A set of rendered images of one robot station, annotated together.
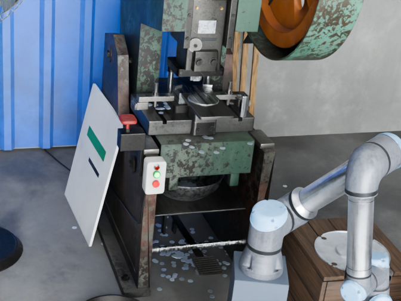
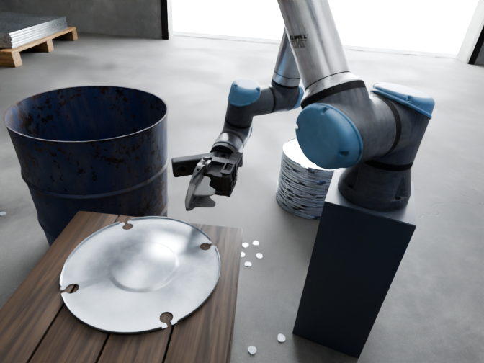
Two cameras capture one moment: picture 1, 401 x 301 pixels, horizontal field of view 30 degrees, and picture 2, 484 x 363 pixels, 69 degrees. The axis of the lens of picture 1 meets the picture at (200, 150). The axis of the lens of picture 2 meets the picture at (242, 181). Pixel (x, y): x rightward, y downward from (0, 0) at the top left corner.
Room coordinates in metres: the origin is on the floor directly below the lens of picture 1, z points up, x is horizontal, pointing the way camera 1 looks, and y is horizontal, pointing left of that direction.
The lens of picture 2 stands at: (2.85, -0.30, 0.86)
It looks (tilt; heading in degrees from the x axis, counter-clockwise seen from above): 32 degrees down; 199
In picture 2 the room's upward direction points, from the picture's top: 5 degrees clockwise
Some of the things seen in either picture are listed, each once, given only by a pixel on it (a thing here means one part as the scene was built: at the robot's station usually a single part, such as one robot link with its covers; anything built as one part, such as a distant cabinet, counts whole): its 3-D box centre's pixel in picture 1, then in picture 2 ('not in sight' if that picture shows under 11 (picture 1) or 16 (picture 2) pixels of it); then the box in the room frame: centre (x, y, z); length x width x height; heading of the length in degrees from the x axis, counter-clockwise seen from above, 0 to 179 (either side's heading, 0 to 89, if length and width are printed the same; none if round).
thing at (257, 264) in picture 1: (262, 255); (378, 171); (2.14, -0.24, 0.50); 0.15 x 0.15 x 0.10
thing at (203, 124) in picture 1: (205, 119); not in sight; (2.74, -0.01, 0.72); 0.25 x 0.14 x 0.14; 21
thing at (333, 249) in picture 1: (351, 251); (144, 264); (2.46, -0.62, 0.35); 0.29 x 0.29 x 0.01
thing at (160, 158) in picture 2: not in sight; (103, 181); (2.14, -1.01, 0.24); 0.42 x 0.42 x 0.48
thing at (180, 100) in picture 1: (193, 94); not in sight; (2.90, 0.05, 0.76); 0.15 x 0.09 x 0.05; 111
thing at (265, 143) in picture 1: (233, 144); not in sight; (3.13, -0.14, 0.45); 0.92 x 0.12 x 0.90; 21
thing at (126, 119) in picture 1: (127, 126); not in sight; (2.57, 0.28, 0.72); 0.07 x 0.06 x 0.08; 21
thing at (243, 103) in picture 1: (243, 104); not in sight; (2.85, -0.15, 0.75); 0.03 x 0.03 x 0.10; 21
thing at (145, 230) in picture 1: (118, 150); not in sight; (2.94, 0.36, 0.45); 0.92 x 0.12 x 0.90; 21
